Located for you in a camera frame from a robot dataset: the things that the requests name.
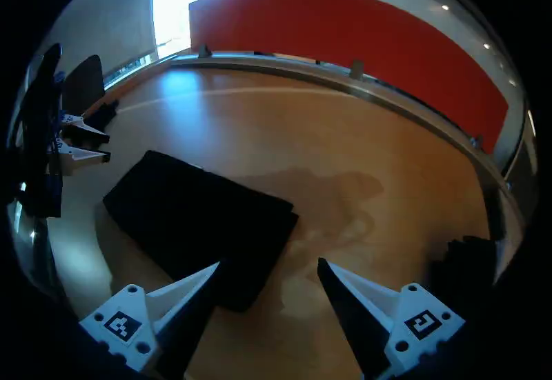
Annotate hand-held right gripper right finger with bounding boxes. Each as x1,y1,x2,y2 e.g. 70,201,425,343
317,257,466,380

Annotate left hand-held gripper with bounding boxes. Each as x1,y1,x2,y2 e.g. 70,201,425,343
16,43,112,219

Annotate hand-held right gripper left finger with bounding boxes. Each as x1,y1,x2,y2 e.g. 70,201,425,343
78,260,225,380

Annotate black towel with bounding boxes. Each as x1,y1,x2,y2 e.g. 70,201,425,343
102,150,299,313

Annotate black office chair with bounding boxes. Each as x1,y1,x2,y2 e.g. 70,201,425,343
63,54,106,116

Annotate stack of black towels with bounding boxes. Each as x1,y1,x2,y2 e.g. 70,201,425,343
431,235,497,294

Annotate red desk screen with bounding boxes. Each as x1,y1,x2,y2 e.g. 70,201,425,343
188,0,509,154

